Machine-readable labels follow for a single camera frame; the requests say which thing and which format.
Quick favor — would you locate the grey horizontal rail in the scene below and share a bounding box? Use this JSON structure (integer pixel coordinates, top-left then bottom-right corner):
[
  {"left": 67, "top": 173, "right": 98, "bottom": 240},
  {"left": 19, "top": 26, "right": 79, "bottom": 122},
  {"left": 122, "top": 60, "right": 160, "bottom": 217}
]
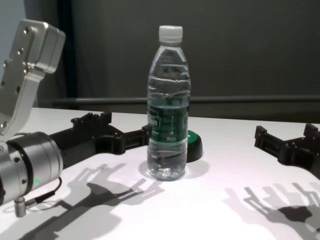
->
[{"left": 52, "top": 96, "right": 320, "bottom": 106}]

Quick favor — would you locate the clear water bottle green label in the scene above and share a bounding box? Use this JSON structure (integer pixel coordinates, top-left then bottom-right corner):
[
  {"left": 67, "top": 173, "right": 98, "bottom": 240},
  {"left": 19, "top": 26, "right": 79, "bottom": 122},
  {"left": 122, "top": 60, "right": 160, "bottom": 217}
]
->
[{"left": 146, "top": 25, "right": 193, "bottom": 182}]

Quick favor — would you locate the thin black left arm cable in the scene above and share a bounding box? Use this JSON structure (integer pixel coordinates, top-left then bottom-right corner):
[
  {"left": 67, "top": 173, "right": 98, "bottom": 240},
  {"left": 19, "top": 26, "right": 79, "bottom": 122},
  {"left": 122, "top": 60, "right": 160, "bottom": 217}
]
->
[{"left": 13, "top": 176, "right": 63, "bottom": 218}]

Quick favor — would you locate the dark vertical post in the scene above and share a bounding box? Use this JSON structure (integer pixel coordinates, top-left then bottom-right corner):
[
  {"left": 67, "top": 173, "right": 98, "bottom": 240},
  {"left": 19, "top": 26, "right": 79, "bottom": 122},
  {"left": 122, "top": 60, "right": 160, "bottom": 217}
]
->
[{"left": 56, "top": 0, "right": 78, "bottom": 111}]

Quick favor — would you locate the green buzzer button black base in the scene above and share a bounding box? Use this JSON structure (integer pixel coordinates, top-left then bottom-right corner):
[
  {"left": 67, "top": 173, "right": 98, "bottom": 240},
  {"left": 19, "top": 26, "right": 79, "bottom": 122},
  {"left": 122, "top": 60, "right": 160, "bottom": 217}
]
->
[{"left": 186, "top": 129, "right": 204, "bottom": 163}]

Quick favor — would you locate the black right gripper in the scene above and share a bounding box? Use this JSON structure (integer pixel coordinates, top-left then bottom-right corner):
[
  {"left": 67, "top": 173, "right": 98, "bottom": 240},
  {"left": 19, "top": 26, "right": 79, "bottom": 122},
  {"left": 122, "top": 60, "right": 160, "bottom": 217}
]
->
[{"left": 254, "top": 123, "right": 320, "bottom": 180}]

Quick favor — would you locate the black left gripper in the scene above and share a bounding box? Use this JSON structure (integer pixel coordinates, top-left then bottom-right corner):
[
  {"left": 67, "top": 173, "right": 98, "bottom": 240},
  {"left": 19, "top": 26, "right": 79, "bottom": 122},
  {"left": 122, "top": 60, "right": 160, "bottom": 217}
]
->
[{"left": 48, "top": 111, "right": 153, "bottom": 171}]

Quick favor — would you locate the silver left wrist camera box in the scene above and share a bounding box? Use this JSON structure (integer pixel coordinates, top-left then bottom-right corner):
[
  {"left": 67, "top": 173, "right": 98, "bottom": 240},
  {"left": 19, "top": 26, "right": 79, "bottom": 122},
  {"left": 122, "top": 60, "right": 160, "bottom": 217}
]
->
[{"left": 0, "top": 19, "right": 66, "bottom": 143}]

